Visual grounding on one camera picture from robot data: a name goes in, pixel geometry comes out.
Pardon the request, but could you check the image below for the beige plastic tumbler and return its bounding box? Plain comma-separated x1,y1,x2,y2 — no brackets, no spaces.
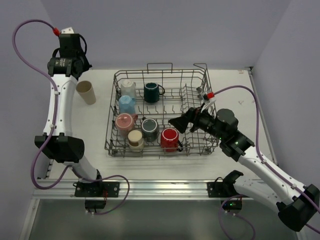
76,80,96,105

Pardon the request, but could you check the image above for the pink ghost pattern mug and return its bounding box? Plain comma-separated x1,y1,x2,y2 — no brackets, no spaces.
115,113,138,138

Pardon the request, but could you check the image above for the light blue faceted mug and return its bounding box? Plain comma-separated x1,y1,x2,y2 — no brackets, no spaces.
118,95,136,114

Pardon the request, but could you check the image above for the white faceted ceramic mug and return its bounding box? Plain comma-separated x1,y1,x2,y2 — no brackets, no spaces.
120,79,137,99

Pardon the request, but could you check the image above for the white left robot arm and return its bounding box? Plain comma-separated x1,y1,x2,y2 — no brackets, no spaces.
34,28,100,183

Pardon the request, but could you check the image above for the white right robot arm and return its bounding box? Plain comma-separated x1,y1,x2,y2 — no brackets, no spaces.
169,107,320,232

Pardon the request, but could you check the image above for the red mug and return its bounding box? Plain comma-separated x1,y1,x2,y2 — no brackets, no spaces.
160,127,184,153

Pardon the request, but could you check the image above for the dark grey mug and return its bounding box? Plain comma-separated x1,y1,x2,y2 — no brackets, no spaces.
141,118,160,142

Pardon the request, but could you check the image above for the dark green mug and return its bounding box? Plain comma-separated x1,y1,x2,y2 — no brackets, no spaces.
143,82,165,104

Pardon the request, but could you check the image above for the cream and brown mug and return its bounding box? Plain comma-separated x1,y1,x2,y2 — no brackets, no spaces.
127,130,145,152

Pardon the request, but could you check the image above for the right black controller box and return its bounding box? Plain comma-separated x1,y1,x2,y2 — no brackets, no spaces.
220,198,243,214

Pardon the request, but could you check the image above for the black controller box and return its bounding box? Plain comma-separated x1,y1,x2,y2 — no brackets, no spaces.
220,198,243,214
84,200,106,213

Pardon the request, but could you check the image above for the left black controller box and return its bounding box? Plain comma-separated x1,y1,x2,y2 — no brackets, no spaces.
84,200,106,213

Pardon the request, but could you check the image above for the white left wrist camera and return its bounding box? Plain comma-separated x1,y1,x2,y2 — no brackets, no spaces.
61,27,75,34

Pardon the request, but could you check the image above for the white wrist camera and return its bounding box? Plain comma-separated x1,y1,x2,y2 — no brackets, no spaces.
61,27,75,34
201,91,216,112

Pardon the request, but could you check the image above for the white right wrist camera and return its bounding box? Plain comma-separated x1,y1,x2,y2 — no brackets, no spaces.
201,91,216,112

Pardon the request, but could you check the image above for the grey wire dish rack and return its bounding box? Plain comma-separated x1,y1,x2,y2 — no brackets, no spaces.
104,63,219,158

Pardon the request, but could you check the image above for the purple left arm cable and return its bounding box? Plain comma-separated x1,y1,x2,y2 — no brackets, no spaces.
12,19,130,216

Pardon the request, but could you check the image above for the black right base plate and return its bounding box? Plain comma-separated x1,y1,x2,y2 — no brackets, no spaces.
206,177,237,198

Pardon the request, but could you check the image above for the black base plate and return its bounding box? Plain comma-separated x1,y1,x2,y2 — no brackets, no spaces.
72,181,120,198
206,177,237,198

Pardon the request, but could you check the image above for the aluminium mounting rail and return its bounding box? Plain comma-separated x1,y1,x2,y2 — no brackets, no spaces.
32,179,230,200

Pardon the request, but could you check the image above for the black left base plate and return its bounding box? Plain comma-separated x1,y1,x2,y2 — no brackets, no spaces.
72,181,120,198

